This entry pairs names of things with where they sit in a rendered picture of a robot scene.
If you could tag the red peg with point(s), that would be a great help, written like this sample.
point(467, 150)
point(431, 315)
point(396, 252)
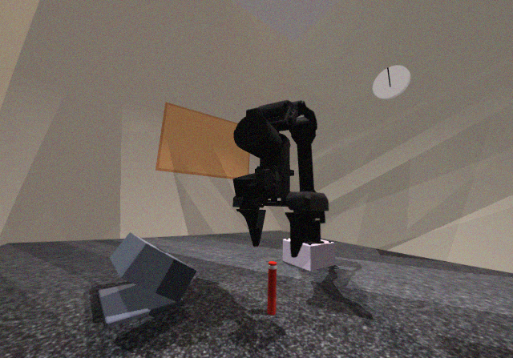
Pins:
point(272, 288)

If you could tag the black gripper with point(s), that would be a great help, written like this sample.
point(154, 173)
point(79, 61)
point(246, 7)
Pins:
point(305, 205)

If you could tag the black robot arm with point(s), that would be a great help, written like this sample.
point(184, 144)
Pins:
point(258, 134)

